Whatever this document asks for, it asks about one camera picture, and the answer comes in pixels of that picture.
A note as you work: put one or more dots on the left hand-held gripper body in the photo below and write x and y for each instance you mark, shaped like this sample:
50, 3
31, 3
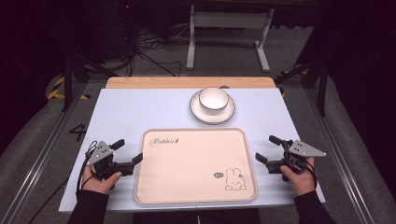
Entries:
101, 154

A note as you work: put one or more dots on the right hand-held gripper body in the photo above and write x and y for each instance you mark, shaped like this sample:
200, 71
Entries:
303, 150

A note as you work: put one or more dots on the person's left hand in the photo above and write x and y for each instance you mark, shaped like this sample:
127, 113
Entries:
98, 184

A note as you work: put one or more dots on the person's right hand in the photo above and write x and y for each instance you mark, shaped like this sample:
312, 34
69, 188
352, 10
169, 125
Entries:
302, 182

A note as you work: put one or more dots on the white table mat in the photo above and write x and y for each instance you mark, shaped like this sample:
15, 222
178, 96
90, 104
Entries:
140, 109

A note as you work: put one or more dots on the pink rabbit print tray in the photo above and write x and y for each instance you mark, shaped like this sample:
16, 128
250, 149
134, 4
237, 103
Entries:
193, 165

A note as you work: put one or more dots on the black tripod stand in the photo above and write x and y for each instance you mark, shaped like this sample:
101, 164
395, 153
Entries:
67, 81
322, 84

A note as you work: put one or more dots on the wooden table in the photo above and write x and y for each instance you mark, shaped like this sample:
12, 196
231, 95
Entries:
155, 82

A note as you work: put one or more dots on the white bowl with dark rim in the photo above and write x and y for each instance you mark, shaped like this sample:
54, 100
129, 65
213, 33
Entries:
214, 99

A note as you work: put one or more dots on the white plate with dark rim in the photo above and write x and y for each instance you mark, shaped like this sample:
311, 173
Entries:
199, 113

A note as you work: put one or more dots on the yellow black floor tape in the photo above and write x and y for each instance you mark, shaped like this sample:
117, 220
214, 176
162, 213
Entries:
56, 90

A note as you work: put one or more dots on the white metal stand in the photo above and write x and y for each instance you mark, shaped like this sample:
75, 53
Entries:
229, 20

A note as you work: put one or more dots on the aluminium rail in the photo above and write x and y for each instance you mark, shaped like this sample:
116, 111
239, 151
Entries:
339, 155
37, 161

